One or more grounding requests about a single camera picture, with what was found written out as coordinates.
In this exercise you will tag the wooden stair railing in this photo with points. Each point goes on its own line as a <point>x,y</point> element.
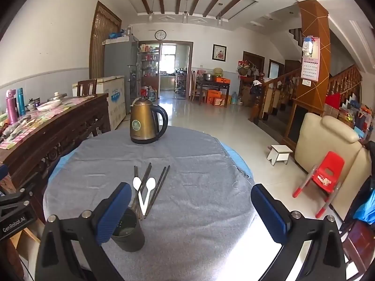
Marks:
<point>281,87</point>

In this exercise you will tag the small white stool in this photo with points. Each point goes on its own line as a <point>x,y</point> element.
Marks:
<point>279,152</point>

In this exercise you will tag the pile of gift bags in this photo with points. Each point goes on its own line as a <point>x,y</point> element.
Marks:
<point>345,111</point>

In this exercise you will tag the pink wall calendar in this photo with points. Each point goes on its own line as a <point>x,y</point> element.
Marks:
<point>310,67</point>

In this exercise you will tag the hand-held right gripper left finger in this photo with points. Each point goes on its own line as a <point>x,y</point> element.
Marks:
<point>115,210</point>

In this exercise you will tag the small lidded pot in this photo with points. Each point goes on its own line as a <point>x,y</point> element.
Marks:
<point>33,104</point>

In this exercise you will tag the round wall clock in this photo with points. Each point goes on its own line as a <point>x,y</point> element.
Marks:
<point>160,35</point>

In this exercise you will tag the dark metal chopstick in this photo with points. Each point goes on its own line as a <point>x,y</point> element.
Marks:
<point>165,178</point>
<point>144,174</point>
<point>147,171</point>
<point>135,171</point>
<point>160,178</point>

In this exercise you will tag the pink checkered runner cloth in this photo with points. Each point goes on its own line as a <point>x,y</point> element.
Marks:
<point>44,117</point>

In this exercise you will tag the metal mixing bowl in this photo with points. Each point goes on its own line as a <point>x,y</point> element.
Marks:
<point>207,77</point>

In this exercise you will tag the orange cardboard boxes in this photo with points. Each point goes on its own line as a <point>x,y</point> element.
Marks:
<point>215,96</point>

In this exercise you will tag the metal pan with lid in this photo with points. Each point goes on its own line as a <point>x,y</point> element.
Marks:
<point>57,96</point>

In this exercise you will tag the dark wooden chair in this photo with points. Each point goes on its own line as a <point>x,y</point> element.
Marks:
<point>86,87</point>

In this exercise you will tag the grey refrigerator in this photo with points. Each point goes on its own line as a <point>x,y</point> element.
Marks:
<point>117,61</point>

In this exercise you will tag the red plastic child chair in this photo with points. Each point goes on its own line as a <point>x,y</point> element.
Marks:
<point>328,169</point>

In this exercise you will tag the carved wooden sideboard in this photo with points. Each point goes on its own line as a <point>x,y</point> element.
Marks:
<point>58,134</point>

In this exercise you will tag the small blue water jug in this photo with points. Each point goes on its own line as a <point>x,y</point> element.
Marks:
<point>234,98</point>

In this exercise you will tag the grey tablecloth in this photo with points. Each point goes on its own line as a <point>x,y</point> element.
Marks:
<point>190,181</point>

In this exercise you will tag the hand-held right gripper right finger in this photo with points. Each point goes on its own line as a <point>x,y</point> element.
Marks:
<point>268,213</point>

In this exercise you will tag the black utensil holder cup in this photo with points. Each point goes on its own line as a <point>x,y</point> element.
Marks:
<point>130,240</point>

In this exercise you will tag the white chest freezer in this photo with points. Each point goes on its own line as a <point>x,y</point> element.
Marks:
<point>117,105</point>

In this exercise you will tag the dark wooden side table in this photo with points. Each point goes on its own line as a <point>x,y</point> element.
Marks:
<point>211,84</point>

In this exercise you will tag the white shallow bowl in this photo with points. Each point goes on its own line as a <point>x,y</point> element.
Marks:
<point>48,105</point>

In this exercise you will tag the teal thermos bottle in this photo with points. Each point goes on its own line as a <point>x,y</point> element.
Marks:
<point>21,102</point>

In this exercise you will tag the bronze electric kettle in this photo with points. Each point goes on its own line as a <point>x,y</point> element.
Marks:
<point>143,123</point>

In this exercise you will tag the wooden pillar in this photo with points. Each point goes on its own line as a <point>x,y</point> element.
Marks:
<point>312,20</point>

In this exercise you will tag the pink thermos bottle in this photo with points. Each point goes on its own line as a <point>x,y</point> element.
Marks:
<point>12,108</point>

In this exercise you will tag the blue cloth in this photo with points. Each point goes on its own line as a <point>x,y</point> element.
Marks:
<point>364,207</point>

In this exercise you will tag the framed wall picture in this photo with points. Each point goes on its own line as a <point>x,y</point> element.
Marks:
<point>219,52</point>

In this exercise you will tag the white plastic spoon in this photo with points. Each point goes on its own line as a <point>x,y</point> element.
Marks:
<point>136,183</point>
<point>151,183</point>

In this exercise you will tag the dark wooden armchair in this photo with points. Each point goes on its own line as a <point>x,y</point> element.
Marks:
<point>357,240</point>

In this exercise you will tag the glass pendant lamp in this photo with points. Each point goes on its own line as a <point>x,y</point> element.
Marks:
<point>185,17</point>
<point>150,15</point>
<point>219,20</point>

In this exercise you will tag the large water jug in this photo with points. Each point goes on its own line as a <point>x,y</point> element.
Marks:
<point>152,95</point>

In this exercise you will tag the cream leather armchair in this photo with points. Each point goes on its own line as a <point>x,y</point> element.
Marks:
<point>322,134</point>

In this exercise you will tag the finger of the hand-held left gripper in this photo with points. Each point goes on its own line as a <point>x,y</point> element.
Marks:
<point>16,197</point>

